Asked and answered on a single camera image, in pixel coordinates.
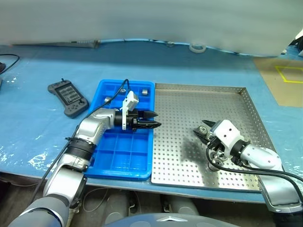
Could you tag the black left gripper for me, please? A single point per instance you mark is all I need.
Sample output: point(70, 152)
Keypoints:
point(132, 118)

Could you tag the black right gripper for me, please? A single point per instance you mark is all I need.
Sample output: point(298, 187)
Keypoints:
point(214, 142)

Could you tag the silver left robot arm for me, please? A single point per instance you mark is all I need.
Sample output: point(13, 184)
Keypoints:
point(92, 127)

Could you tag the blue compartment tray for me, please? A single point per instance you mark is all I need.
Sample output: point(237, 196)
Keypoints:
point(123, 156)

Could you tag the perforated metal tray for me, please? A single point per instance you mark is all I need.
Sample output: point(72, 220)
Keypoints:
point(177, 142)

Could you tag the brown board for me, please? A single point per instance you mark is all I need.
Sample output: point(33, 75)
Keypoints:
point(272, 89)

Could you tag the dark grey handheld controller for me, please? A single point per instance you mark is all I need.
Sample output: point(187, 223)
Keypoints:
point(68, 99)

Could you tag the clear tape roll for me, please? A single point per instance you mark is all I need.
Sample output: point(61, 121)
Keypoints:
point(190, 48)

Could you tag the white backdrop sheet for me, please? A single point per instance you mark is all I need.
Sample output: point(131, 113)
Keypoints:
point(142, 19)

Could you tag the grey metal bar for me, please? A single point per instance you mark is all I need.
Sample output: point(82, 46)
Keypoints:
point(59, 44)

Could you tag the dark flat device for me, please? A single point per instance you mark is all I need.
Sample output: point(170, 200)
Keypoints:
point(2, 67)

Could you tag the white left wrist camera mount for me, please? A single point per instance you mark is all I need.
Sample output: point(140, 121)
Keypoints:
point(124, 113)

